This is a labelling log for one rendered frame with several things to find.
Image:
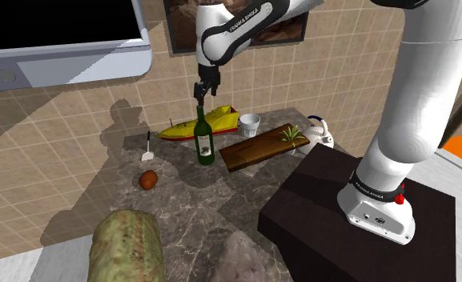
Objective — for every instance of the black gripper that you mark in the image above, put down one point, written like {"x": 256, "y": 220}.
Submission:
{"x": 208, "y": 73}

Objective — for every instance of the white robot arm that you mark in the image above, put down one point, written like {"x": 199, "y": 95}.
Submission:
{"x": 425, "y": 90}

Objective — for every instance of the yellow and red toy boat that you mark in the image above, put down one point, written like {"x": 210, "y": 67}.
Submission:
{"x": 222, "y": 119}

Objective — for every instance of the green wine bottle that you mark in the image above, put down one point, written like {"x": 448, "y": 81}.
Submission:
{"x": 204, "y": 144}

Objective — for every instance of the white cup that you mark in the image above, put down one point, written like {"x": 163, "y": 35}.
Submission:
{"x": 249, "y": 125}

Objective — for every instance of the brown wooden cutting board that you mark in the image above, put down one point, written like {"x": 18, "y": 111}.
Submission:
{"x": 254, "y": 150}

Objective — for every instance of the small green plant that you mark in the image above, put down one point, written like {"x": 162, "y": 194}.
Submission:
{"x": 291, "y": 136}

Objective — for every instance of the brown round fruit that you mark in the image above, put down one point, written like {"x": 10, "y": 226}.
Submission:
{"x": 148, "y": 180}

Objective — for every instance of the white appliance with black screen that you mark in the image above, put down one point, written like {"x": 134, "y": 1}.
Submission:
{"x": 78, "y": 64}

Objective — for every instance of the grey-purple rock-like lump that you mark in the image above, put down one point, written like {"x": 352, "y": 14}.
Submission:
{"x": 238, "y": 259}

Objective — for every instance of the green-brown mottled cylinder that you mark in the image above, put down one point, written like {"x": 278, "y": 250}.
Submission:
{"x": 127, "y": 250}

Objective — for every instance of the dark robot stand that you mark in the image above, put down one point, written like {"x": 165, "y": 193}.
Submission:
{"x": 324, "y": 242}

